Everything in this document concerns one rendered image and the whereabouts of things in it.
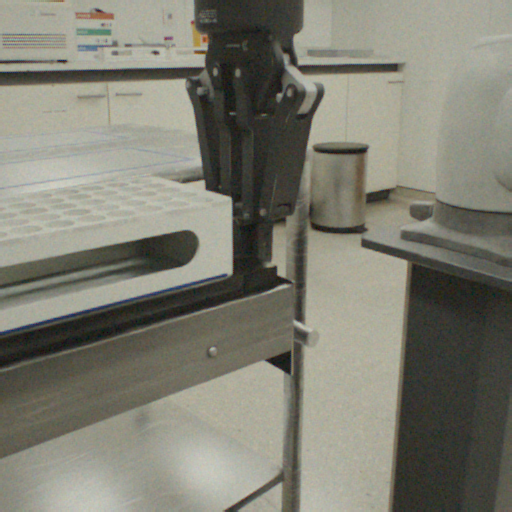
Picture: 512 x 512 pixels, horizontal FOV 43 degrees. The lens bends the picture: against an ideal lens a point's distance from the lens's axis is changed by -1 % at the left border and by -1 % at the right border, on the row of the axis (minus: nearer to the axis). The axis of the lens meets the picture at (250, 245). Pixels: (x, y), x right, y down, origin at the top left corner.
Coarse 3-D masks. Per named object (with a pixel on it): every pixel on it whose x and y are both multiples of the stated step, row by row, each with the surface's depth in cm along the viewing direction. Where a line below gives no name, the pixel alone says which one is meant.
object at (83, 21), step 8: (96, 8) 317; (80, 16) 309; (88, 16) 312; (96, 16) 314; (104, 16) 317; (112, 16) 319; (80, 24) 310; (88, 24) 313; (96, 24) 315; (104, 24) 317; (112, 24) 320
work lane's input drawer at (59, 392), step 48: (192, 288) 39; (240, 288) 42; (288, 288) 43; (0, 336) 33; (48, 336) 34; (96, 336) 36; (144, 336) 37; (192, 336) 39; (240, 336) 41; (288, 336) 44; (0, 384) 32; (48, 384) 33; (96, 384) 35; (144, 384) 37; (192, 384) 40; (0, 432) 32; (48, 432) 34
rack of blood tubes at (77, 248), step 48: (48, 192) 43; (96, 192) 43; (144, 192) 43; (192, 192) 43; (0, 240) 32; (48, 240) 33; (96, 240) 35; (144, 240) 48; (192, 240) 45; (0, 288) 42; (48, 288) 42; (96, 288) 36; (144, 288) 38
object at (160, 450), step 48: (0, 144) 96; (48, 144) 96; (96, 144) 96; (144, 144) 96; (192, 144) 96; (0, 192) 64; (288, 240) 96; (288, 384) 103; (96, 432) 119; (144, 432) 119; (192, 432) 119; (288, 432) 105; (0, 480) 106; (48, 480) 106; (96, 480) 106; (144, 480) 106; (192, 480) 106; (240, 480) 106; (288, 480) 108
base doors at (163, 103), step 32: (0, 96) 256; (32, 96) 264; (64, 96) 272; (128, 96) 290; (160, 96) 301; (352, 96) 382; (384, 96) 399; (0, 128) 259; (32, 128) 267; (64, 128) 275; (192, 128) 316; (320, 128) 371; (352, 128) 388; (384, 128) 406; (384, 160) 413
